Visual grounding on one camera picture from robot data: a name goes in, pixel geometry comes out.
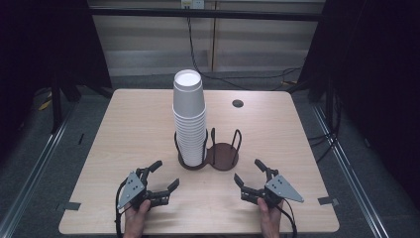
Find black hanging wall cable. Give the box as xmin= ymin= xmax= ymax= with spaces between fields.
xmin=185 ymin=16 xmax=302 ymax=92

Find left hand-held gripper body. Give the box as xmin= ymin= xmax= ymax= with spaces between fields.
xmin=117 ymin=168 xmax=171 ymax=211

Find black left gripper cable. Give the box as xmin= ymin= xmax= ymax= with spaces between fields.
xmin=114 ymin=184 xmax=134 ymax=238

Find stack of white paper cups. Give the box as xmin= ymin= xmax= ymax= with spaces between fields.
xmin=171 ymin=68 xmax=208 ymax=168

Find person's left hand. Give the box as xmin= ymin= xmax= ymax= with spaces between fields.
xmin=123 ymin=198 xmax=153 ymax=238

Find black floor cables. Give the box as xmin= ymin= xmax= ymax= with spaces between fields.
xmin=307 ymin=98 xmax=343 ymax=164

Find grey tape strip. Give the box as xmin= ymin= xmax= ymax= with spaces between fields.
xmin=317 ymin=195 xmax=340 ymax=206
xmin=54 ymin=200 xmax=82 ymax=212

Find metal floor rail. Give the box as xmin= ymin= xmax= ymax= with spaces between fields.
xmin=309 ymin=102 xmax=392 ymax=238
xmin=0 ymin=98 xmax=80 ymax=238

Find person's right hand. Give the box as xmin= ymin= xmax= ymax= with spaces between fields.
xmin=257 ymin=197 xmax=285 ymax=238

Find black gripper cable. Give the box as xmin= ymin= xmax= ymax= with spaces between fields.
xmin=114 ymin=184 xmax=134 ymax=238
xmin=280 ymin=197 xmax=299 ymax=238

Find dark curtain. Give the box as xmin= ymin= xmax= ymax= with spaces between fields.
xmin=296 ymin=0 xmax=420 ymax=211
xmin=0 ymin=0 xmax=114 ymax=163

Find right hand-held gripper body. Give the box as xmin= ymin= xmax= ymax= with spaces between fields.
xmin=240 ymin=168 xmax=305 ymax=210

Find yellow floor object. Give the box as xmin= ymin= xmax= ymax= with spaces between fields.
xmin=37 ymin=93 xmax=53 ymax=112

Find black wire double cup holder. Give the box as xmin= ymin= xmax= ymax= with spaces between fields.
xmin=173 ymin=127 xmax=244 ymax=173

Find black stand leg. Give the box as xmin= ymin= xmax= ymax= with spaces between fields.
xmin=49 ymin=76 xmax=64 ymax=135

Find black horizontal bar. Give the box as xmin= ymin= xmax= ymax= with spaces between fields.
xmin=88 ymin=6 xmax=327 ymax=23

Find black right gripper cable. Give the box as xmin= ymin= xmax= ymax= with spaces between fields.
xmin=280 ymin=197 xmax=299 ymax=238

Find white wall socket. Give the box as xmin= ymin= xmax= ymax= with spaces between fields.
xmin=180 ymin=0 xmax=206 ymax=10

